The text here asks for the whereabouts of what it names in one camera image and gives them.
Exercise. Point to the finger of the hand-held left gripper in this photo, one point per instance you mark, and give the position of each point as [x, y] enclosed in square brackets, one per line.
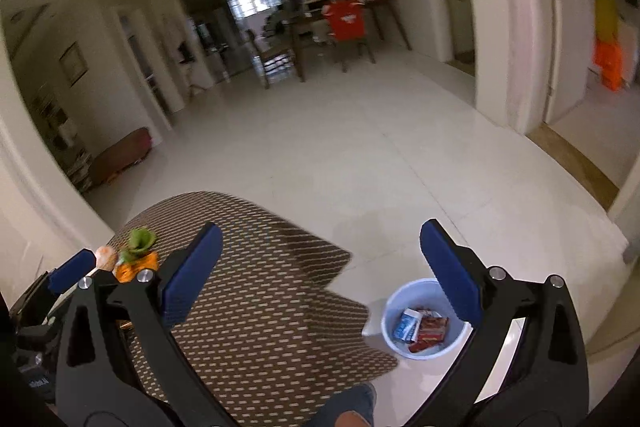
[70, 272]

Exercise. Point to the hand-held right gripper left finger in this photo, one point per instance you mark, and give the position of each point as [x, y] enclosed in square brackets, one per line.
[192, 274]

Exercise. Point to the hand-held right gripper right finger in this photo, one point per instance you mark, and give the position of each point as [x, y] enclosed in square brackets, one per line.
[450, 274]

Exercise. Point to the light blue plastic bin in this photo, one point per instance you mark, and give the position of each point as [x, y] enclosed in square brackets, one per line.
[400, 294]

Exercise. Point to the red snack wrapper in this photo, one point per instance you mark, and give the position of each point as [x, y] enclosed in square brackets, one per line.
[432, 327]
[420, 346]

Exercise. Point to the orange carrot toy green top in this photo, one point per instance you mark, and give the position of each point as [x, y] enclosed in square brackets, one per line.
[132, 269]

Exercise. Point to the green crumpled wrapper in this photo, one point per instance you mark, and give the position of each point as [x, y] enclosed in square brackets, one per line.
[137, 242]

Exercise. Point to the blue white packet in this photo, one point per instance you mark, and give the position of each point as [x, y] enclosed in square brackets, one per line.
[406, 324]

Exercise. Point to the bookshelf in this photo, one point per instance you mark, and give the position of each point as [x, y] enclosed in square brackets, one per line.
[65, 147]

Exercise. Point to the brown bench with cushion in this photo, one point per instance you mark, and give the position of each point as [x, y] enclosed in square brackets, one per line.
[120, 152]

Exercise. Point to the person's leg in jeans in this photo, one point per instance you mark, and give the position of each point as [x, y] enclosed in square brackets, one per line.
[350, 402]

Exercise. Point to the wooden dining chair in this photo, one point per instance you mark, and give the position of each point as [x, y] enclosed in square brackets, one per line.
[272, 57]

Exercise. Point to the wooden chair with shirt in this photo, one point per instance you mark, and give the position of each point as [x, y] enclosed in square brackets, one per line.
[350, 49]

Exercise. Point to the white fridge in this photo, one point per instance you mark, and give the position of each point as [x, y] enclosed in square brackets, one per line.
[460, 22]

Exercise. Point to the orange plastic stool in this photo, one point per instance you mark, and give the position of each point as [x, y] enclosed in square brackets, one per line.
[610, 64]

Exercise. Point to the wooden dining table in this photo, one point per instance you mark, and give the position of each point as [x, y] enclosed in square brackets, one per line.
[305, 27]

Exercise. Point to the red shirt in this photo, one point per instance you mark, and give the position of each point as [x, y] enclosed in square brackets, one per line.
[345, 19]

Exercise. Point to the yellow box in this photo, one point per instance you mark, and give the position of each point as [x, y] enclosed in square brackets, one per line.
[606, 19]

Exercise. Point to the small framed wall picture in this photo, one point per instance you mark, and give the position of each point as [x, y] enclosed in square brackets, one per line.
[74, 63]

